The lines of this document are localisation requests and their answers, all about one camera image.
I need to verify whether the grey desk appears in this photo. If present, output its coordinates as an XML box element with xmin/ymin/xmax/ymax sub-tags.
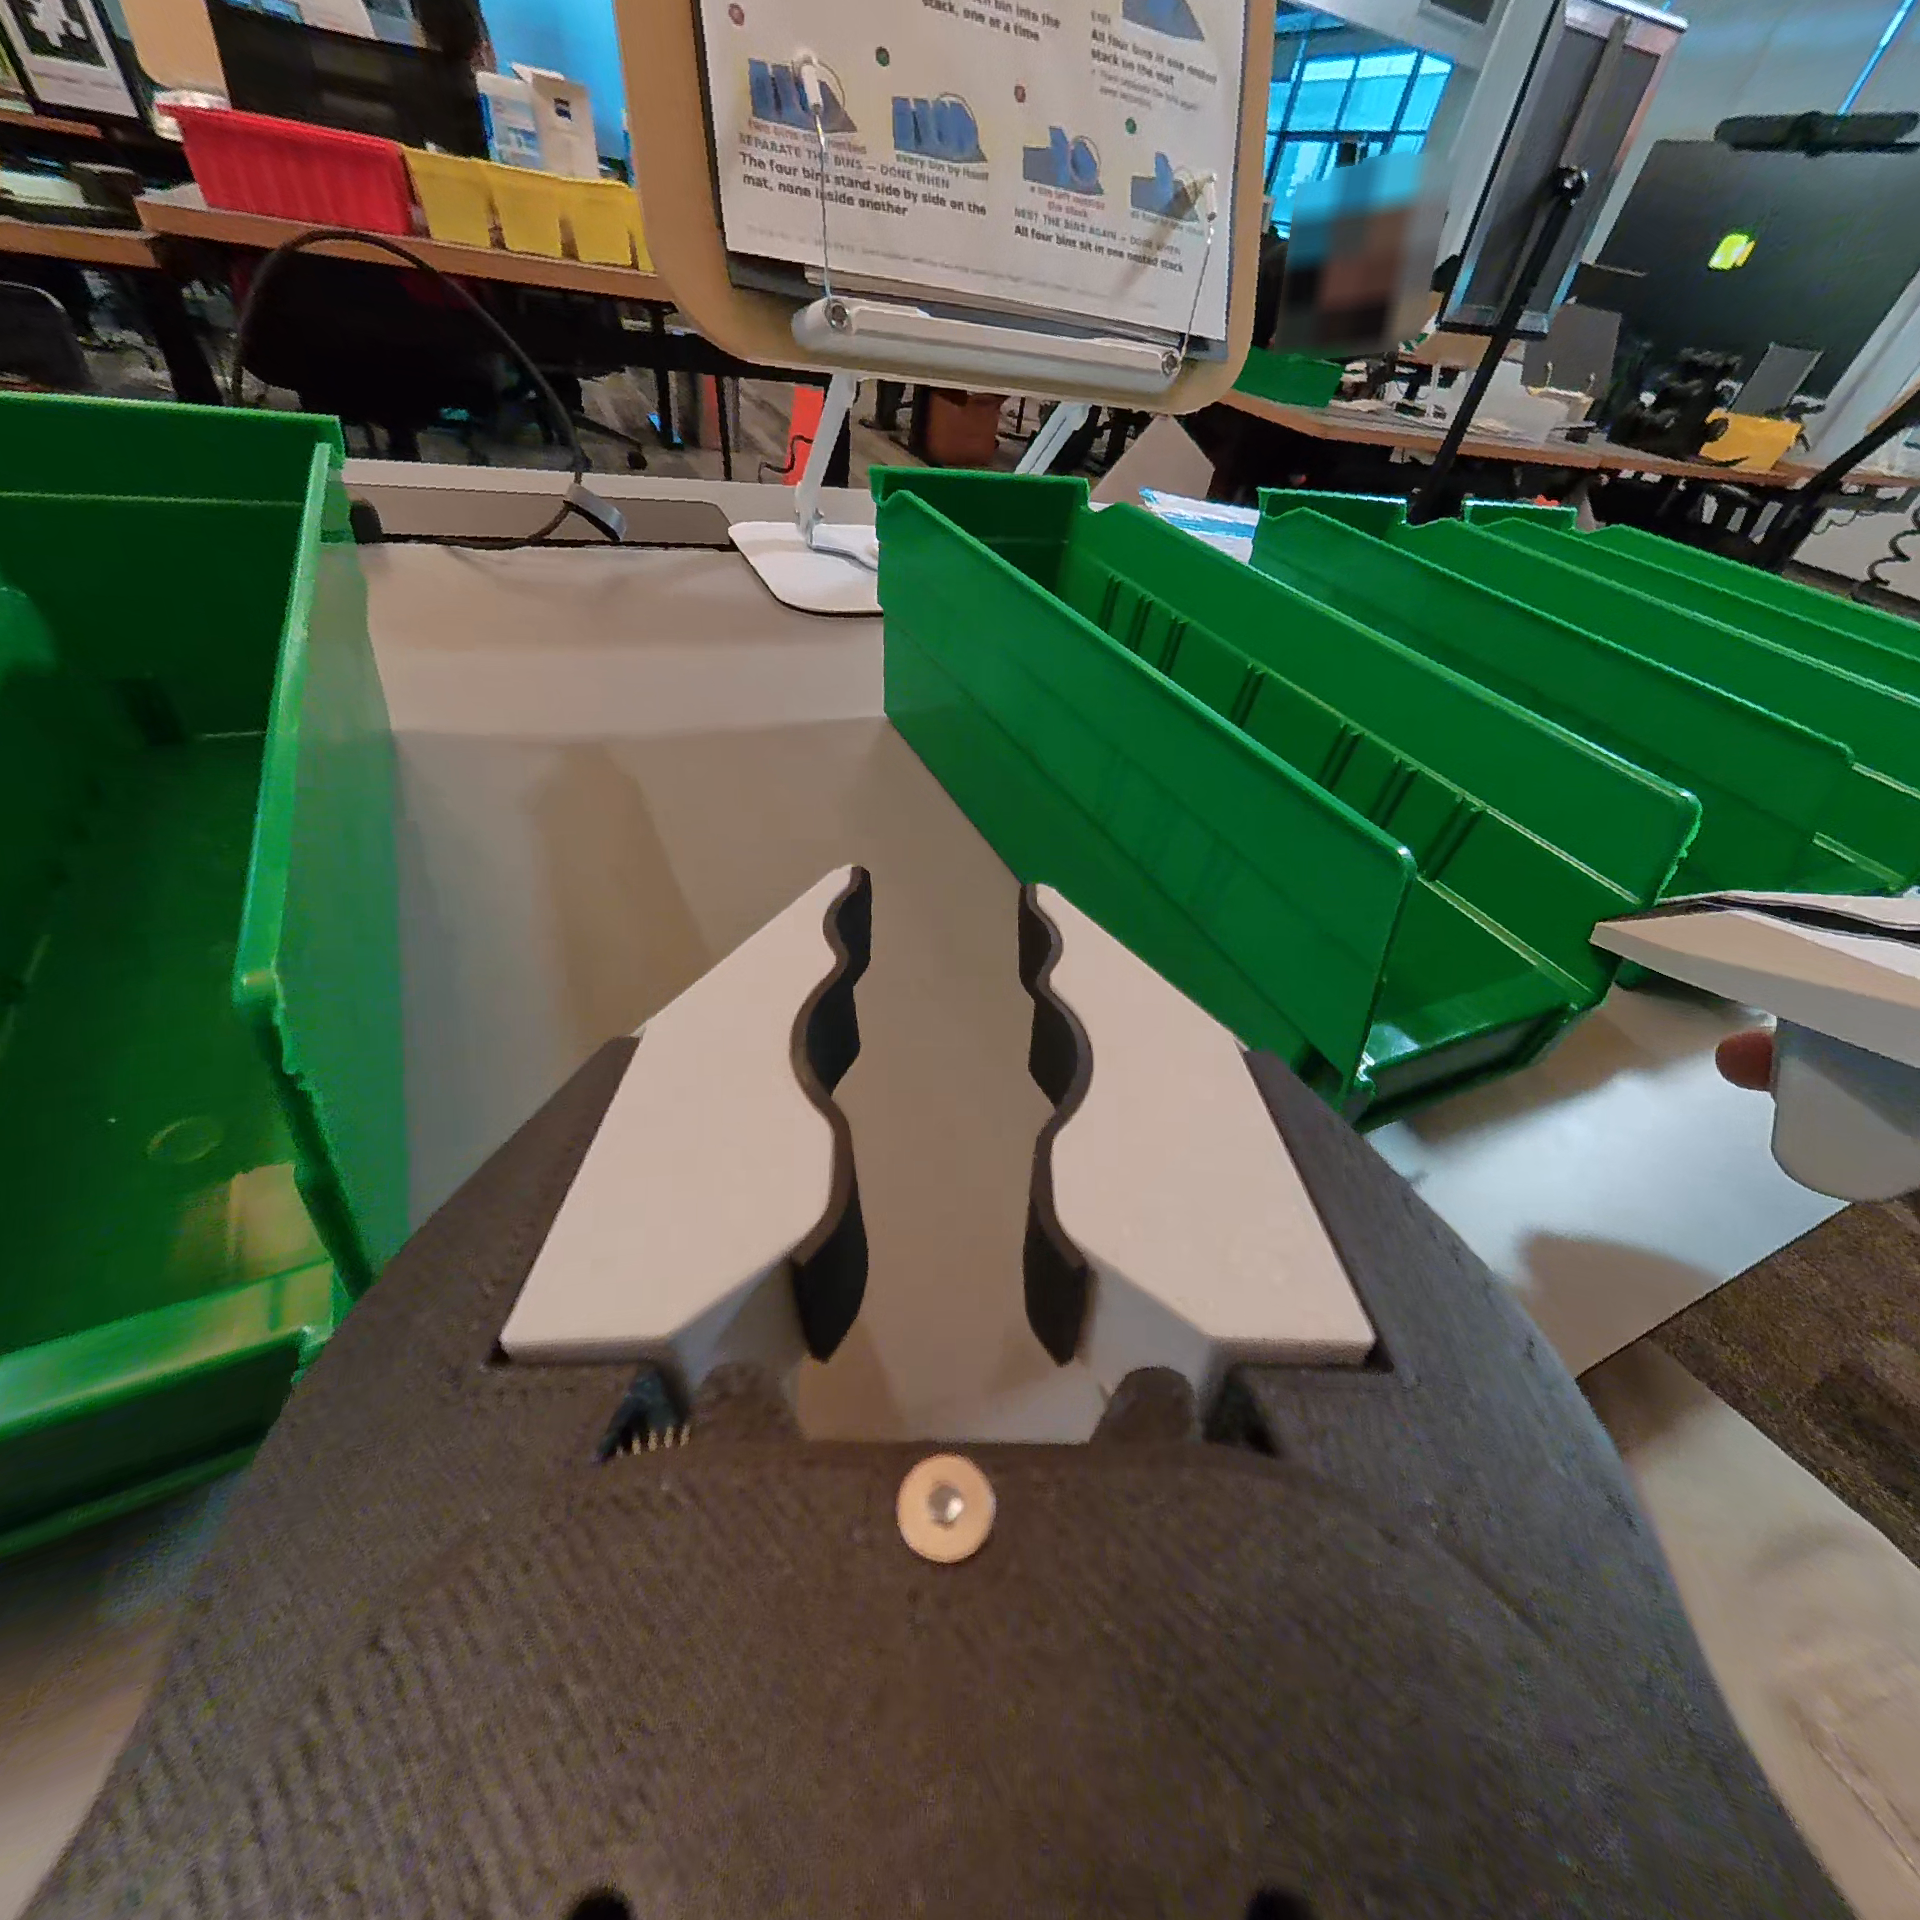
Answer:
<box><xmin>0</xmin><ymin>456</ymin><xmax>1877</xmax><ymax>1893</ymax></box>

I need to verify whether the green plastic bin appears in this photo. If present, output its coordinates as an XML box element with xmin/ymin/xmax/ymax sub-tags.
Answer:
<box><xmin>1247</xmin><ymin>487</ymin><xmax>1905</xmax><ymax>903</ymax></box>
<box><xmin>1462</xmin><ymin>497</ymin><xmax>1920</xmax><ymax>887</ymax></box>
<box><xmin>0</xmin><ymin>393</ymin><xmax>410</xmax><ymax>1561</ymax></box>
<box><xmin>874</xmin><ymin>463</ymin><xmax>1706</xmax><ymax>1129</ymax></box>

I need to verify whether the computer monitor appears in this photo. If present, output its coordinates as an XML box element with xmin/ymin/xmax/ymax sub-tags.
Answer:
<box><xmin>1567</xmin><ymin>111</ymin><xmax>1920</xmax><ymax>399</ymax></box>
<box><xmin>1439</xmin><ymin>0</ymin><xmax>1673</xmax><ymax>335</ymax></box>

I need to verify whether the red plastic bin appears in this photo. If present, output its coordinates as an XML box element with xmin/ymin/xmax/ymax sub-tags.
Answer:
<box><xmin>163</xmin><ymin>105</ymin><xmax>414</xmax><ymax>237</ymax></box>

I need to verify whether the black and white tag sign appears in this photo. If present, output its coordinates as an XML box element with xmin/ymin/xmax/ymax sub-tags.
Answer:
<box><xmin>0</xmin><ymin>0</ymin><xmax>138</xmax><ymax>118</ymax></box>

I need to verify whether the instruction sheet on stand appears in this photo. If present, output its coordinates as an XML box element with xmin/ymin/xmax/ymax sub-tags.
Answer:
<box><xmin>618</xmin><ymin>0</ymin><xmax>1278</xmax><ymax>617</ymax></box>

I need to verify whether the long wooden workbench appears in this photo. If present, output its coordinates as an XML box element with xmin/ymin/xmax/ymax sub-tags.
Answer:
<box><xmin>0</xmin><ymin>195</ymin><xmax>676</xmax><ymax>302</ymax></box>

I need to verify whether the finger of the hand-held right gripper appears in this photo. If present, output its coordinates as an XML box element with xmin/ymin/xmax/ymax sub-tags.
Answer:
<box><xmin>1658</xmin><ymin>888</ymin><xmax>1920</xmax><ymax>939</ymax></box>
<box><xmin>1591</xmin><ymin>907</ymin><xmax>1920</xmax><ymax>1201</ymax></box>

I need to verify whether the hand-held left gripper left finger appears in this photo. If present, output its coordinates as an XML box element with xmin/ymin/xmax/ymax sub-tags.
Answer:
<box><xmin>498</xmin><ymin>864</ymin><xmax>876</xmax><ymax>1374</ymax></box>

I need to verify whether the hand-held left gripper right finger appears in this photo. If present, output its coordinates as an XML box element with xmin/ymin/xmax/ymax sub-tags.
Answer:
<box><xmin>1018</xmin><ymin>881</ymin><xmax>1378</xmax><ymax>1397</ymax></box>

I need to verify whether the black cable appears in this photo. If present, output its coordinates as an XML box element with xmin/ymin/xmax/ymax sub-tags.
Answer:
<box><xmin>223</xmin><ymin>229</ymin><xmax>623</xmax><ymax>544</ymax></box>

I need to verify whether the white and blue paper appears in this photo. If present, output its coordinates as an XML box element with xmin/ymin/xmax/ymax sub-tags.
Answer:
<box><xmin>1141</xmin><ymin>487</ymin><xmax>1262</xmax><ymax>560</ymax></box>

